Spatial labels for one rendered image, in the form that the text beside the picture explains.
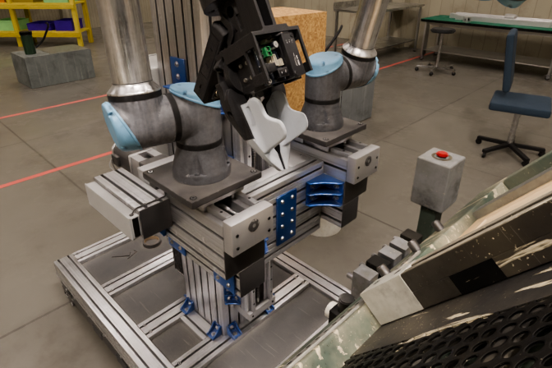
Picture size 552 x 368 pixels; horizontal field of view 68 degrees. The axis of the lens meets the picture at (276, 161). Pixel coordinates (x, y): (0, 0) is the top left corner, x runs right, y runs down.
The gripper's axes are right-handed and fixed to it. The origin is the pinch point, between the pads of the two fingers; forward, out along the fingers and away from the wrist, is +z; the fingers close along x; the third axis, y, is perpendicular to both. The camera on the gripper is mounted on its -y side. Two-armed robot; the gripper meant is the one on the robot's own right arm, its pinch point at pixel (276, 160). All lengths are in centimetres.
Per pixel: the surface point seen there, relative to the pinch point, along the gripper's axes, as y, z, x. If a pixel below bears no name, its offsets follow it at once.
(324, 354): -17.5, 37.6, 10.4
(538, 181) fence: 2, 30, 74
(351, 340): -16.7, 39.1, 17.2
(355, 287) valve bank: -40, 47, 46
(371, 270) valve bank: -36, 43, 50
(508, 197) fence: -6, 34, 75
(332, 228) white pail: -139, 70, 142
